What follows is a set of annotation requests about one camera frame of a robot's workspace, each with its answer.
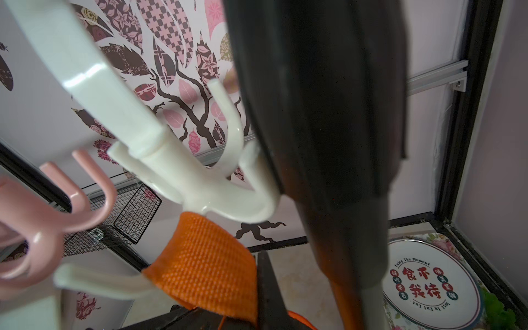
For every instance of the black clothes rack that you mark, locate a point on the black clothes rack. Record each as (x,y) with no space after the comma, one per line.
(325,86)

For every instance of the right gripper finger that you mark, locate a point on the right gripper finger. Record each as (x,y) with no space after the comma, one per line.
(272,313)

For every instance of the black wire basket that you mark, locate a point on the black wire basket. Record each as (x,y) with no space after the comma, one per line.
(135,207)

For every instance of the white plastic hook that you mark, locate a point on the white plastic hook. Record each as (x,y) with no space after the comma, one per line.
(239,187)

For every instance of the bright orange sling bag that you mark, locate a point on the bright orange sling bag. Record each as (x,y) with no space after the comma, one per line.
(205,267)

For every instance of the pink plastic hook rightmost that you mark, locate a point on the pink plastic hook rightmost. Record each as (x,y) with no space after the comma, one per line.
(26,217)

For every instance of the white round printed plate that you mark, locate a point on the white round printed plate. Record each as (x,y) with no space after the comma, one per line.
(430,288)

